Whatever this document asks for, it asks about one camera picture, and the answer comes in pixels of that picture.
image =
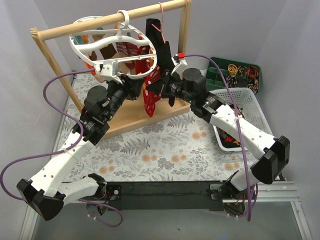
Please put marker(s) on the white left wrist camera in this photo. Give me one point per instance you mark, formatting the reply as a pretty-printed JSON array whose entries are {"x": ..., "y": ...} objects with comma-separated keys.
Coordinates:
[{"x": 107, "y": 72}]

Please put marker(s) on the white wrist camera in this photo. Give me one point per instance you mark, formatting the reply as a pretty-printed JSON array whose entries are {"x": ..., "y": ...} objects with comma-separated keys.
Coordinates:
[
  {"x": 107, "y": 72},
  {"x": 180, "y": 63}
]

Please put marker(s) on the red christmas sock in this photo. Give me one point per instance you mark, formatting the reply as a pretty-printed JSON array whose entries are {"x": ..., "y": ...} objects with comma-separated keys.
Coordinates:
[
  {"x": 153, "y": 77},
  {"x": 150, "y": 100}
]

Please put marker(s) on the white plastic basket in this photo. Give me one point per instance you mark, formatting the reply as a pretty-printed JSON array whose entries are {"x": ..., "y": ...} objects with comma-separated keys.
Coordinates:
[{"x": 249, "y": 108}]

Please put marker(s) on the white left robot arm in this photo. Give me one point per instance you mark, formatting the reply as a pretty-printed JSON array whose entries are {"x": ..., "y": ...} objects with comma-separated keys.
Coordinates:
[{"x": 45, "y": 192}]

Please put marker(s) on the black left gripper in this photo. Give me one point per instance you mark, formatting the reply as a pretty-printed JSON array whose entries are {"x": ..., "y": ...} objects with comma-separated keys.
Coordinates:
[{"x": 130, "y": 86}]

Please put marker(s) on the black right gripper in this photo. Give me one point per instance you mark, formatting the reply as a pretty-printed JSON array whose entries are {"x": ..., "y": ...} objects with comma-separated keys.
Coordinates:
[{"x": 163, "y": 85}]

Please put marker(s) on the black hanging sock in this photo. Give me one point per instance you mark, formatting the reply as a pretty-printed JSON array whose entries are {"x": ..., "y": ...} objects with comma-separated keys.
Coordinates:
[{"x": 163, "y": 51}]

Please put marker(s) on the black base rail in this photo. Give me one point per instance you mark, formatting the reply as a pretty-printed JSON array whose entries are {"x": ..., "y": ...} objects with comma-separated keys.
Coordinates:
[{"x": 170, "y": 195}]

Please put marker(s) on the floral table mat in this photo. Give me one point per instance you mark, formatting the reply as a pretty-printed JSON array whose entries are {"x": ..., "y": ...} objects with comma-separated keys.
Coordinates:
[{"x": 181, "y": 148}]

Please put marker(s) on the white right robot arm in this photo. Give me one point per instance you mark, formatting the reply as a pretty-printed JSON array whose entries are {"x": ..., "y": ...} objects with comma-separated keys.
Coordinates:
[{"x": 272, "y": 154}]

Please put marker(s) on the white round clip hanger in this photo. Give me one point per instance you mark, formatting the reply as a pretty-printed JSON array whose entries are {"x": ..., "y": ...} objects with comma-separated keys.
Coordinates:
[{"x": 125, "y": 38}]

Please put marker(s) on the green compartment tray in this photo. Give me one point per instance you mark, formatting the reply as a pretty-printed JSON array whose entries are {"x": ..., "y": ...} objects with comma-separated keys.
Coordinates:
[{"x": 236, "y": 74}]

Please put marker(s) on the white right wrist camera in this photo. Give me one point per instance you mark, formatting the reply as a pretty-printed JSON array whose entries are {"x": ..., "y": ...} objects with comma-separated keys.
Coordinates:
[{"x": 180, "y": 63}]

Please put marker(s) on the wooden clothes rack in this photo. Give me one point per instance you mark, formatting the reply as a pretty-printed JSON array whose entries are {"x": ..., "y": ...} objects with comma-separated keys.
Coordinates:
[{"x": 132, "y": 114}]

